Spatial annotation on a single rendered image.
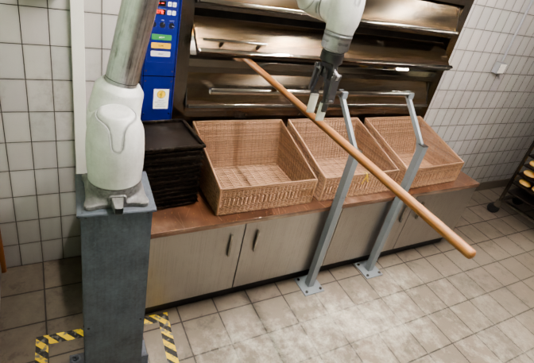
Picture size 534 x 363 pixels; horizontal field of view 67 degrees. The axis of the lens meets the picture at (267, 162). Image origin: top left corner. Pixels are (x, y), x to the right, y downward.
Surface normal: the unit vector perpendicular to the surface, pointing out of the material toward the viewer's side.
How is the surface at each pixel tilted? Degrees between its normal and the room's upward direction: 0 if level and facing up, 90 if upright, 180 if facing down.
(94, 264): 90
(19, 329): 0
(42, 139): 90
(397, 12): 70
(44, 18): 90
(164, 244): 90
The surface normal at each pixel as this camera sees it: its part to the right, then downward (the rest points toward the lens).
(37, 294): 0.20, -0.85
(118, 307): 0.38, 0.52
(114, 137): 0.33, 0.21
